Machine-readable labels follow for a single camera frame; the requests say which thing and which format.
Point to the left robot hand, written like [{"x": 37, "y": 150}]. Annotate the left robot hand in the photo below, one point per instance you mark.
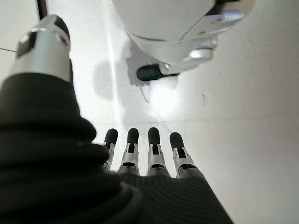
[{"x": 46, "y": 163}]

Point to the white robot body base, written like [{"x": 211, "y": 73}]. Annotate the white robot body base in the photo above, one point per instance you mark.
[{"x": 168, "y": 28}]

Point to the dark left robot foot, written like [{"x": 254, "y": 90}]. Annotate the dark left robot foot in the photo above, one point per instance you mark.
[{"x": 149, "y": 72}]

